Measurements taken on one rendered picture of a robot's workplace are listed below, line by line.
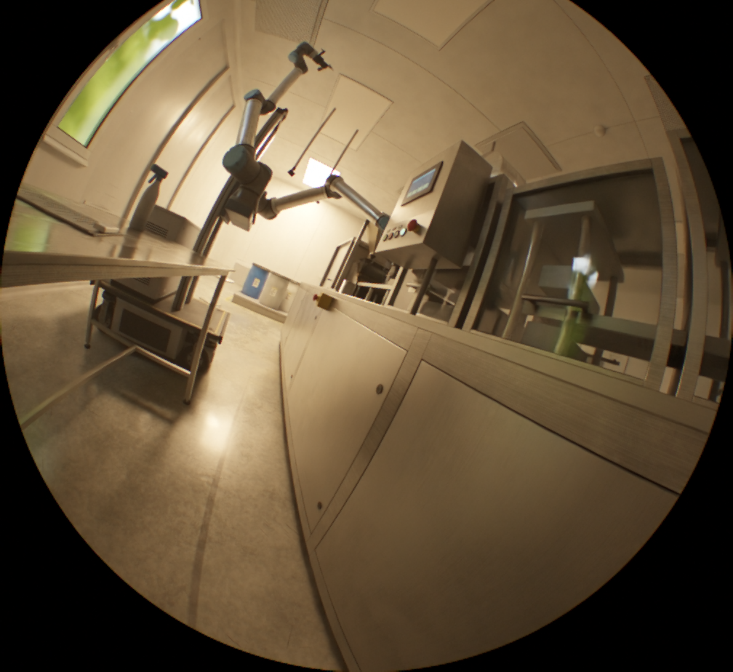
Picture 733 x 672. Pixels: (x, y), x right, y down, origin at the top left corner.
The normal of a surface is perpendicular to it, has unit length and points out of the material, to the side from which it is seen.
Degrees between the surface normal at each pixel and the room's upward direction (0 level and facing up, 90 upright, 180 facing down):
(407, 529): 90
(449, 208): 90
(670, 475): 90
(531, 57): 180
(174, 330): 90
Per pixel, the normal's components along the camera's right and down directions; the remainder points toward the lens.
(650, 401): -0.85, -0.38
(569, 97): -0.40, 0.92
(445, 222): 0.33, 0.11
